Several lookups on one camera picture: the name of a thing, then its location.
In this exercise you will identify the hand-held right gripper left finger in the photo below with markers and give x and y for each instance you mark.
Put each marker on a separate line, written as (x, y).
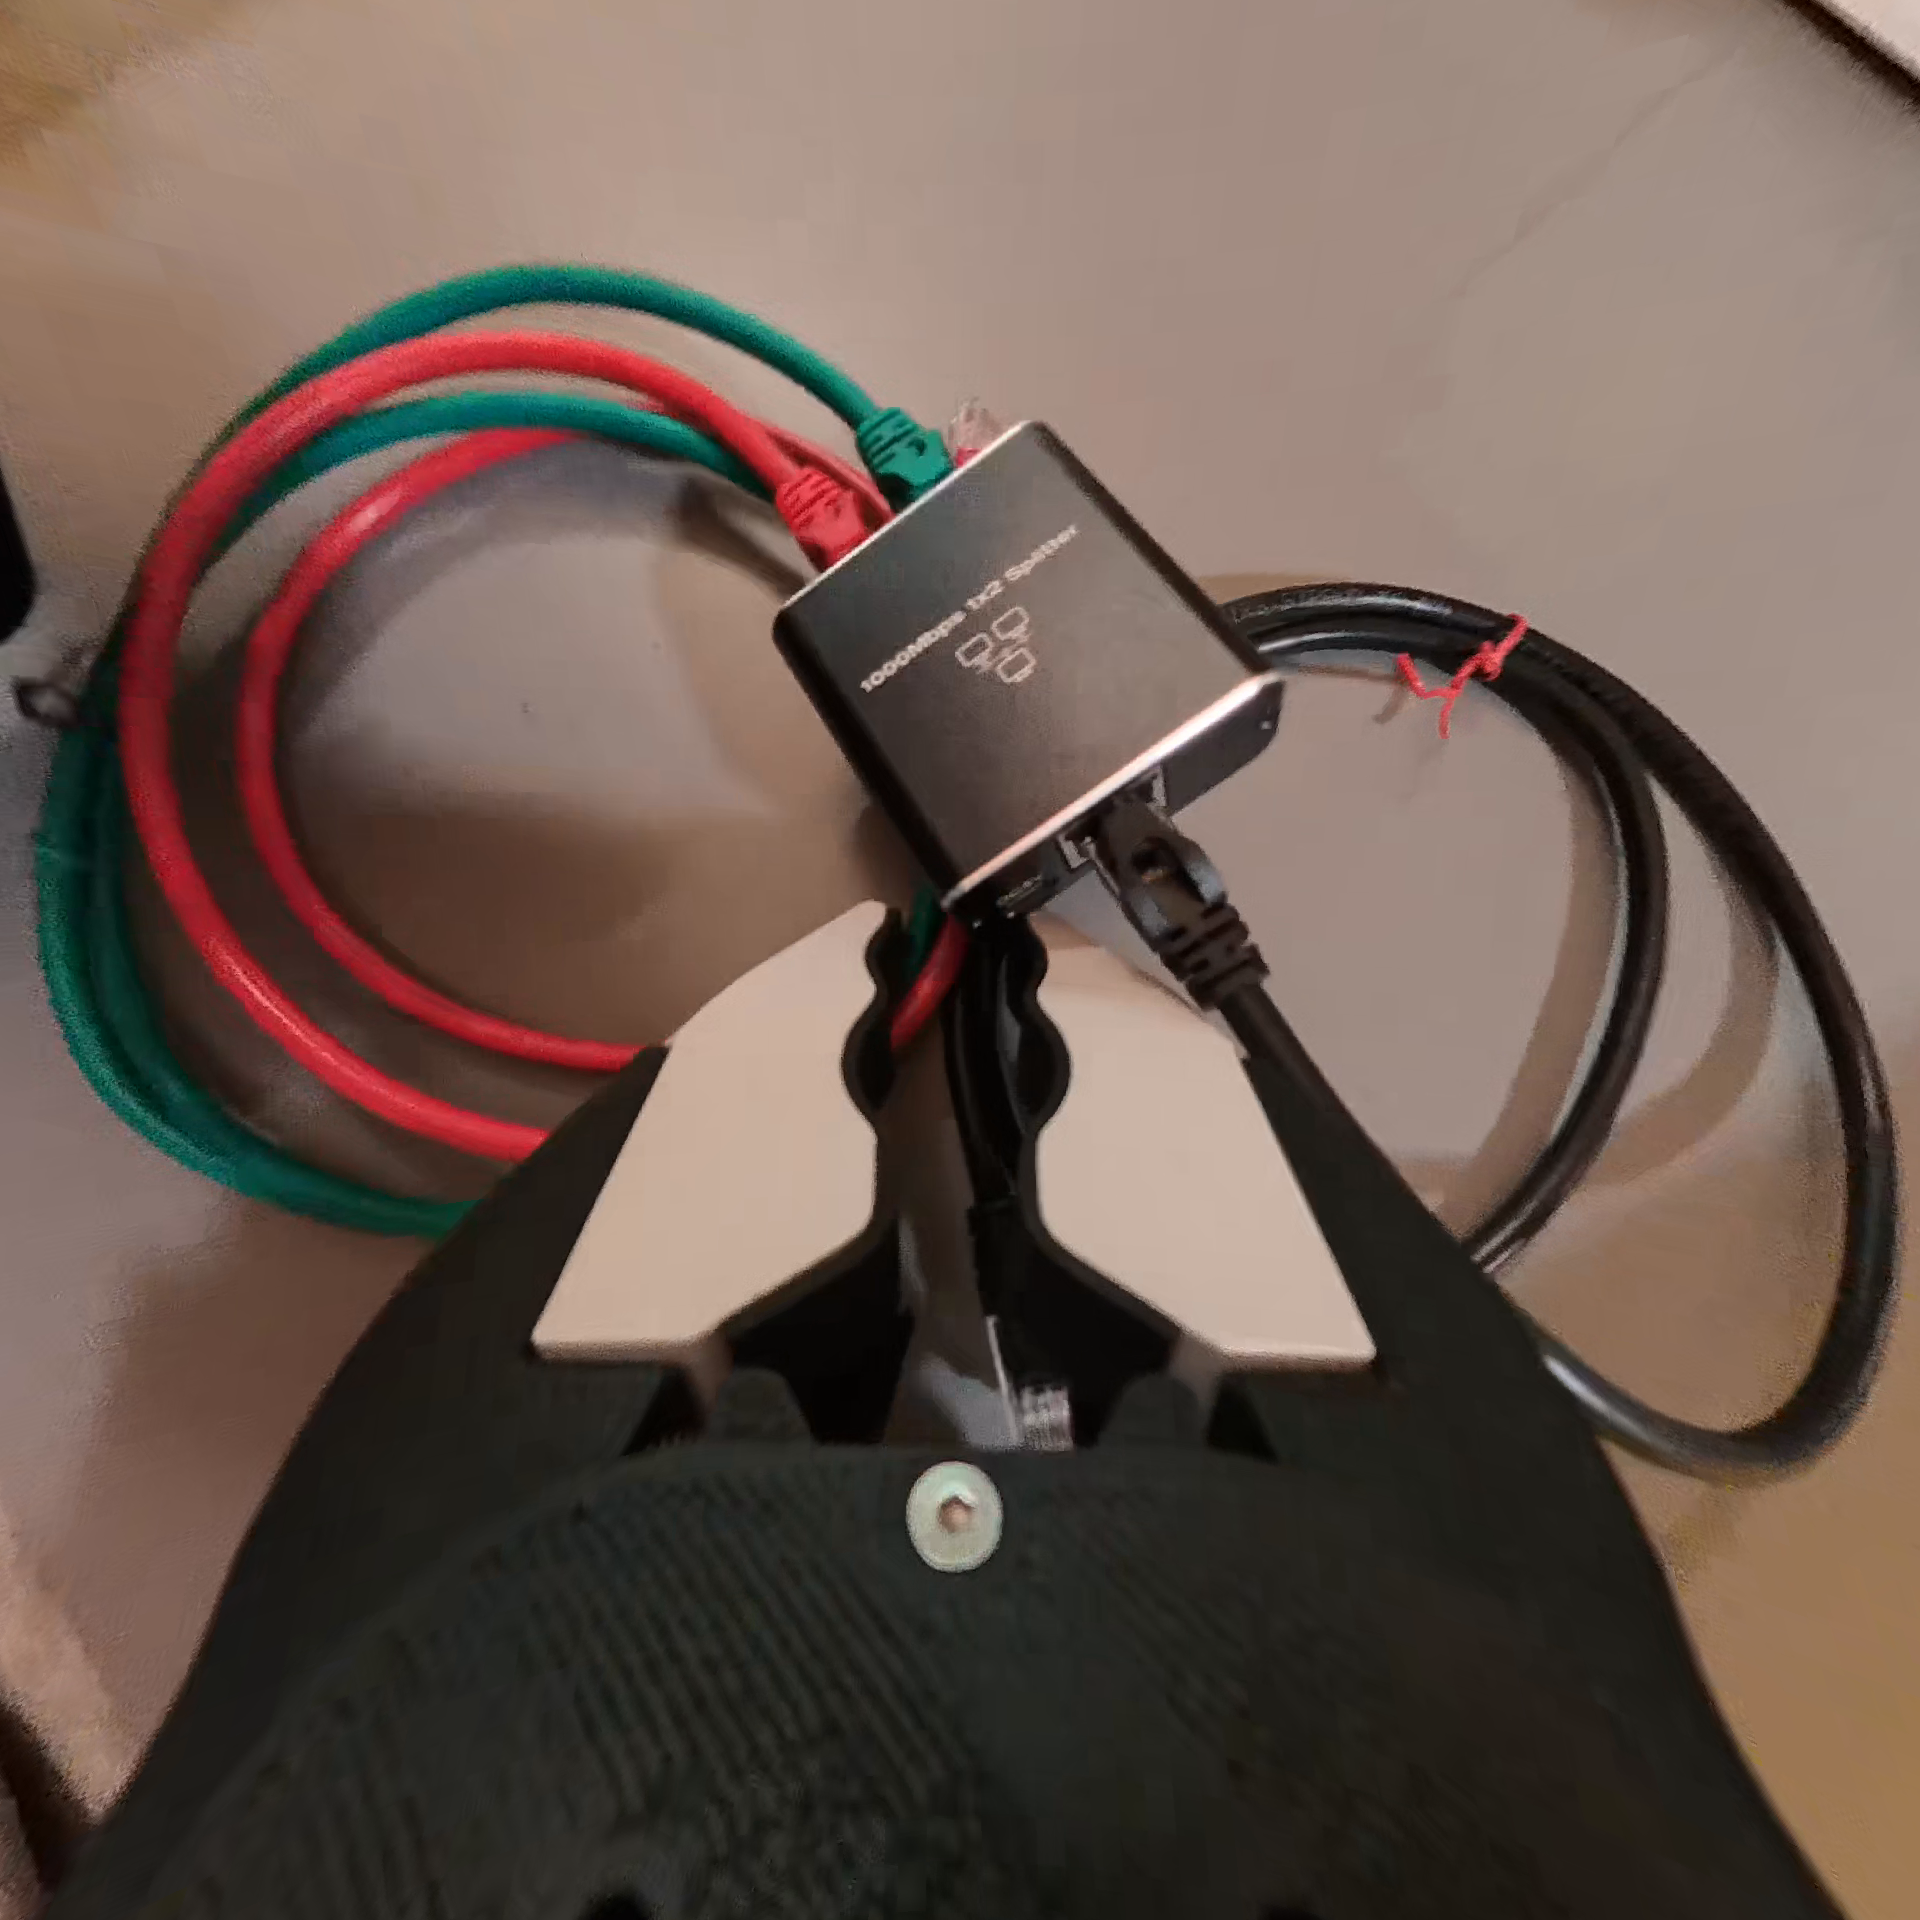
(706, 1200)

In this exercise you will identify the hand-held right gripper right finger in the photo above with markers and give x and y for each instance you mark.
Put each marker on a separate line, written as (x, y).
(1171, 1200)

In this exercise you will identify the black network splitter box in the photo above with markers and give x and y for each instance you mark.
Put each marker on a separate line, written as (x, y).
(990, 646)

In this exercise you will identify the red twist tie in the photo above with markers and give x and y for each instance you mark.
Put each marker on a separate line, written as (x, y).
(1464, 675)

